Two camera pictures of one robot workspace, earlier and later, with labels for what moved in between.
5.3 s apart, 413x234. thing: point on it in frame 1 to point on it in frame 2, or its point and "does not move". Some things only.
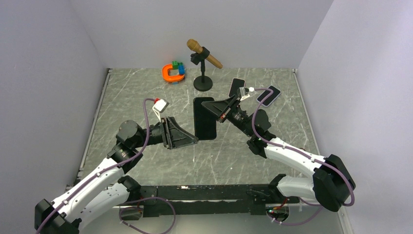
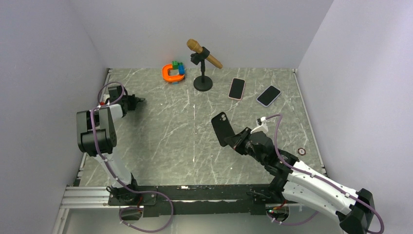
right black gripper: [219, 107] to [236, 141]
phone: [271, 98] does not move
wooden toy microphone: [193, 45] does not move
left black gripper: [173, 135] to [135, 101]
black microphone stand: [203, 83] does not move
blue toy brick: [181, 69] does not move
